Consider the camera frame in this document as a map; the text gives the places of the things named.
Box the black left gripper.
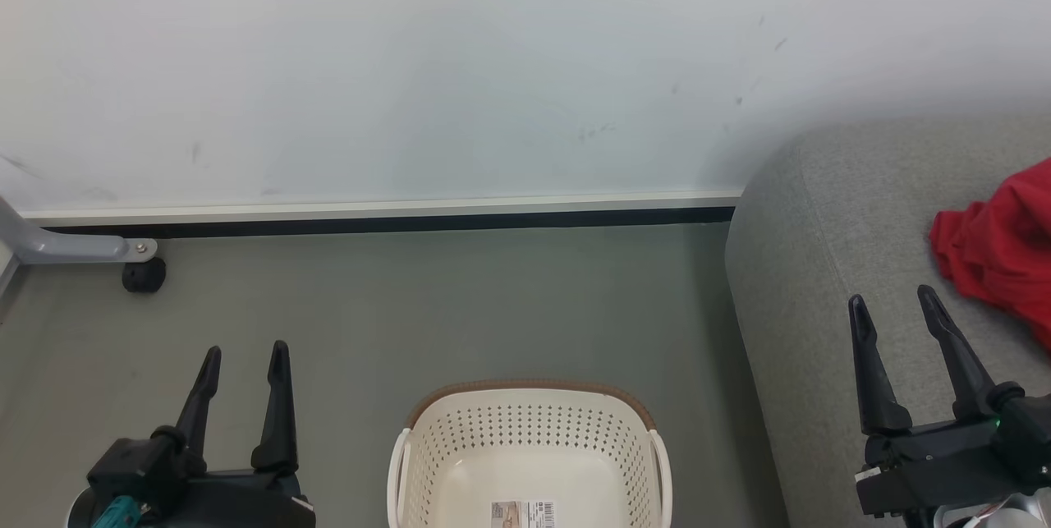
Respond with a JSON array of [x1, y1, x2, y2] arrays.
[[146, 340, 318, 528]]

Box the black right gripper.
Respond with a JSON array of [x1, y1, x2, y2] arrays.
[[847, 284, 1051, 517]]

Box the red sports shirt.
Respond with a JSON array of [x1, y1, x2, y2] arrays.
[[929, 156, 1051, 350]]

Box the cream perforated laundry basket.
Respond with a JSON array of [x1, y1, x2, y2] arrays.
[[387, 379, 674, 528]]

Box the printed basket sticker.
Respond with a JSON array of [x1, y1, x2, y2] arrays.
[[490, 499, 557, 528]]

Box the grey fabric sofa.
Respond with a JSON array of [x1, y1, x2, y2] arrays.
[[723, 112, 1051, 528]]

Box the black caster wheel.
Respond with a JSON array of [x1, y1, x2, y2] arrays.
[[122, 256, 168, 295]]

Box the grey metal stand leg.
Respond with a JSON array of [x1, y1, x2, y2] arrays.
[[0, 196, 159, 268]]

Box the teal left camera connector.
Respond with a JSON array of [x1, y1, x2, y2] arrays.
[[90, 495, 154, 528]]

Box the red white twisted wires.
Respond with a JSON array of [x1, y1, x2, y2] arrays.
[[959, 502, 1012, 528]]

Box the white black wall baseboard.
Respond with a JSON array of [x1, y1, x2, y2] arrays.
[[15, 191, 745, 241]]

